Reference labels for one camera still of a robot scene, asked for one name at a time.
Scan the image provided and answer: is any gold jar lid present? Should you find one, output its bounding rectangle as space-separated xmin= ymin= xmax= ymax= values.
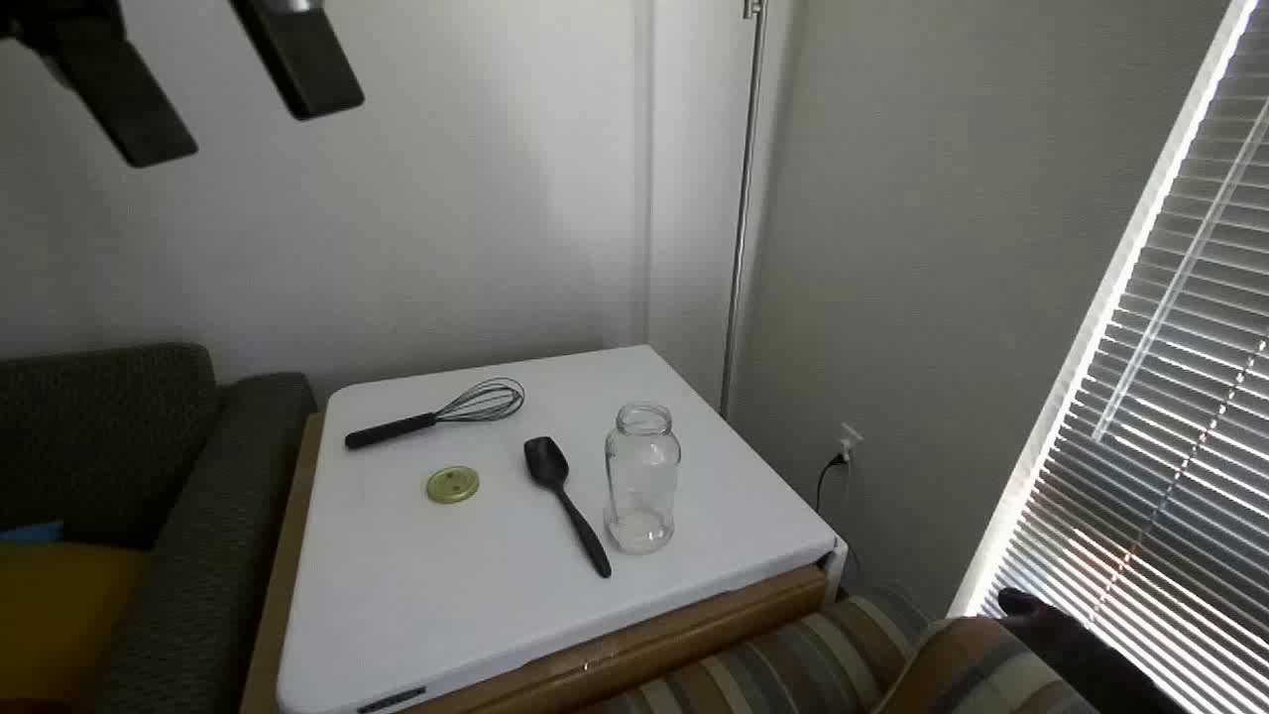
xmin=426 ymin=465 xmax=481 ymax=505

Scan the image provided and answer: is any clear glass jar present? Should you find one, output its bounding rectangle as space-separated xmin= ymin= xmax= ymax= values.
xmin=604 ymin=401 xmax=683 ymax=555

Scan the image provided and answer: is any dark grey sofa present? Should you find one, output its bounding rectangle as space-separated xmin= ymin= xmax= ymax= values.
xmin=0 ymin=343 xmax=319 ymax=714

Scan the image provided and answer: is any silver floor lamp pole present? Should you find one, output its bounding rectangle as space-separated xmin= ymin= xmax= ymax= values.
xmin=718 ymin=0 xmax=770 ymax=421

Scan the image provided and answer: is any black spatula spoon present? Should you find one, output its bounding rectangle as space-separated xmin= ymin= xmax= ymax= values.
xmin=523 ymin=435 xmax=614 ymax=580

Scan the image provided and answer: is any yellow cushion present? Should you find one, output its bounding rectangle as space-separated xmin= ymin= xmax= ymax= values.
xmin=0 ymin=540 xmax=152 ymax=708

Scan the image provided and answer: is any striped armchair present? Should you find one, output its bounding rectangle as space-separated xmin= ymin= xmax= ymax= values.
xmin=580 ymin=587 xmax=1191 ymax=714

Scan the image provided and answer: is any window with white blinds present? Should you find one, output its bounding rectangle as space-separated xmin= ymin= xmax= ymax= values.
xmin=947 ymin=0 xmax=1269 ymax=714

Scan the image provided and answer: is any black wire whisk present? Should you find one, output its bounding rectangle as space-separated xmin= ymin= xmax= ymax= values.
xmin=344 ymin=378 xmax=526 ymax=451

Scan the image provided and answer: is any black cable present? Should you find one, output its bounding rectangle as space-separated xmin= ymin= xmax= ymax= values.
xmin=815 ymin=452 xmax=852 ymax=515

